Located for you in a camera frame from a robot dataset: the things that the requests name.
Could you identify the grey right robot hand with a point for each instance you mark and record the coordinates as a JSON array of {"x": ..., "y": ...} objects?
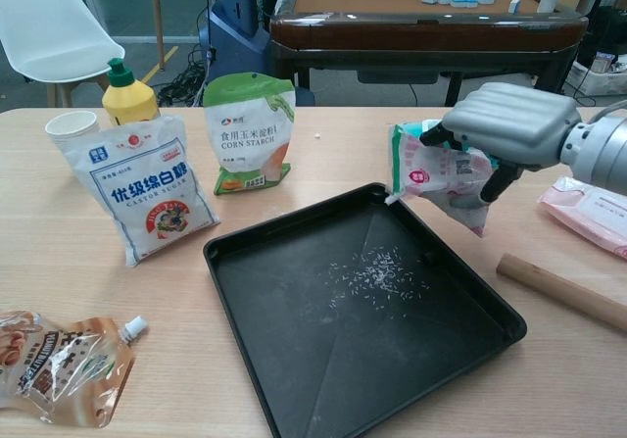
[{"x": 514, "y": 119}]

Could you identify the white rice grains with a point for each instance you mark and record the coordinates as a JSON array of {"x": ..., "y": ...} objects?
[{"x": 377, "y": 276}]

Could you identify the blue machine base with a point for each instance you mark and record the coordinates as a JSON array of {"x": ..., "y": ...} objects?
[{"x": 235, "y": 31}]

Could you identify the brown spout pouch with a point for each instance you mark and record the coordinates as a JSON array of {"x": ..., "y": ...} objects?
[{"x": 63, "y": 369}]

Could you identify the wooden rolling pin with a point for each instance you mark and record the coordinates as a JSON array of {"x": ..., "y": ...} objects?
[{"x": 553, "y": 288}]

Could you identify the pink wet wipes pack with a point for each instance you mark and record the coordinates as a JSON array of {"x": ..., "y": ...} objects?
[{"x": 588, "y": 212}]

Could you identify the pink white rice bag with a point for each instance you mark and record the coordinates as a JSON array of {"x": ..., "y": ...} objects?
[{"x": 441, "y": 183}]

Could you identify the white plastic chair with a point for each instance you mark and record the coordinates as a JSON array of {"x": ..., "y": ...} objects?
[{"x": 49, "y": 26}]

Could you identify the green white corn starch bag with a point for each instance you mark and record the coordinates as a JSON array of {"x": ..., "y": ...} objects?
[{"x": 245, "y": 134}]

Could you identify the white paper cup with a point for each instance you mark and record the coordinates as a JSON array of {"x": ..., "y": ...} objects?
[{"x": 68, "y": 127}]

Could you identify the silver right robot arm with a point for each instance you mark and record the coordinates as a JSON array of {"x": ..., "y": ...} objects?
[{"x": 600, "y": 151}]

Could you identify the upright blue white mahjong tile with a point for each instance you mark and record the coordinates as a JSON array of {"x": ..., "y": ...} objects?
[{"x": 515, "y": 5}]

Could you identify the yellow bottle with green cap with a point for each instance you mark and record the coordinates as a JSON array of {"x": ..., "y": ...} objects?
[{"x": 128, "y": 102}]

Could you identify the dark brown mahjong table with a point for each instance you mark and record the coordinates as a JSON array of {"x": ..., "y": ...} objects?
[{"x": 426, "y": 31}]

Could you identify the white castor sugar bag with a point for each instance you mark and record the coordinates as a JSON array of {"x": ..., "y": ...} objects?
[{"x": 147, "y": 198}]

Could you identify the white cardboard box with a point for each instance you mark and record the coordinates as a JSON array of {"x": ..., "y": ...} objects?
[{"x": 600, "y": 78}]

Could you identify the black baking tray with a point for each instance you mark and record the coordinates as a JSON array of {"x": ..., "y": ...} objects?
[{"x": 303, "y": 359}]

